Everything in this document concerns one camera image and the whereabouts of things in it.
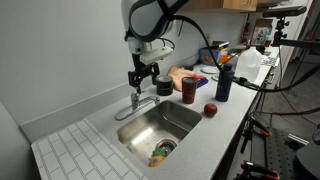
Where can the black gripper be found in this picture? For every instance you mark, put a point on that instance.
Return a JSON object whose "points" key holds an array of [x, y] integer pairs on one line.
{"points": [[141, 68]]}

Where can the chrome sink faucet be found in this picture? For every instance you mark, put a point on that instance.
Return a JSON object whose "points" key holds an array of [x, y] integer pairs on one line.
{"points": [[133, 111]]}

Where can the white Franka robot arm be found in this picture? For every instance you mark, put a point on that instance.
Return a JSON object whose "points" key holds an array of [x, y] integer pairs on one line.
{"points": [[146, 16]]}

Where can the orange cloth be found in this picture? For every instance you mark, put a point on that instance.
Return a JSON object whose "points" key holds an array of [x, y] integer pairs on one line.
{"points": [[178, 75]]}

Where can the dark red lidded tumbler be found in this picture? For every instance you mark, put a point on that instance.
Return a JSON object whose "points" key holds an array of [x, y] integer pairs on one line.
{"points": [[189, 91]]}

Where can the stainless steel sink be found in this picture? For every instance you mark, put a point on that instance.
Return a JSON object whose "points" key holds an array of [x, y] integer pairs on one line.
{"points": [[166, 123]]}

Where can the coral red cloth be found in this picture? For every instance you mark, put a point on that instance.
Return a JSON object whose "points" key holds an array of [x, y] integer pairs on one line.
{"points": [[198, 77]]}

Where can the blue cloth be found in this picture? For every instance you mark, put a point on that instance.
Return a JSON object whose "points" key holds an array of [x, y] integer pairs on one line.
{"points": [[202, 82]]}

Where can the white plate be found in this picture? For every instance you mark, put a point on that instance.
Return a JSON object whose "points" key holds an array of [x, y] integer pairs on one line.
{"points": [[209, 70]]}

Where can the blue cardboard box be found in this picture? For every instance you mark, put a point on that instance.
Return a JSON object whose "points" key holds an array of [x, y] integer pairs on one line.
{"points": [[208, 55]]}

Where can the white round lid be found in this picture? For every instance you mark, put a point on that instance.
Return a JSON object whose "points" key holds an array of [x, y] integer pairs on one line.
{"points": [[215, 77]]}

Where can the red apple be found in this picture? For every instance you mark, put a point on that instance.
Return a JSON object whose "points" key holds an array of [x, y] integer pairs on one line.
{"points": [[210, 110]]}

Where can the navy blue bottle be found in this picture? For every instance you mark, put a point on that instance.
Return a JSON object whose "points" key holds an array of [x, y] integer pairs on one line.
{"points": [[224, 85]]}

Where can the white brick tile mat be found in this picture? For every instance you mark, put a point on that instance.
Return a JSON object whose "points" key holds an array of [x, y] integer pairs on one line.
{"points": [[76, 153]]}

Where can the wooden cabinet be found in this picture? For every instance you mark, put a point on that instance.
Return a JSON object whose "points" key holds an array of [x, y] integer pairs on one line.
{"points": [[216, 4]]}

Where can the translucent plastic jug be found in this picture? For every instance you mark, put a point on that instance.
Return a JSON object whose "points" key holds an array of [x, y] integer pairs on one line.
{"points": [[248, 65]]}

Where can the red fire extinguisher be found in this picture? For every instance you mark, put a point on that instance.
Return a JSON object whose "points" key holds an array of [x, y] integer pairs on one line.
{"points": [[246, 31]]}

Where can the brown printed cardboard box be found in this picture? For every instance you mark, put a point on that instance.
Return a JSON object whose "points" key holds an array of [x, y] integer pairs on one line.
{"points": [[261, 33]]}

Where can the black perforated table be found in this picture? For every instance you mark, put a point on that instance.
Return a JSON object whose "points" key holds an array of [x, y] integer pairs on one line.
{"points": [[283, 153]]}

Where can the black duct tape roll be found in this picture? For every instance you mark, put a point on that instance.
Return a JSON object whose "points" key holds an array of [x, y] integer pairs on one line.
{"points": [[165, 81], [165, 91]]}

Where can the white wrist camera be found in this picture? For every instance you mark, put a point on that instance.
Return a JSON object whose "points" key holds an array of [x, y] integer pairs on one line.
{"points": [[156, 55]]}

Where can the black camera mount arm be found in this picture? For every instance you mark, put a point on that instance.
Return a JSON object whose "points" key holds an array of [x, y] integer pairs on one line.
{"points": [[293, 42]]}

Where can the black camera bar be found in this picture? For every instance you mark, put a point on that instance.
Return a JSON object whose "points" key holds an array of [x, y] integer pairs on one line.
{"points": [[283, 11]]}

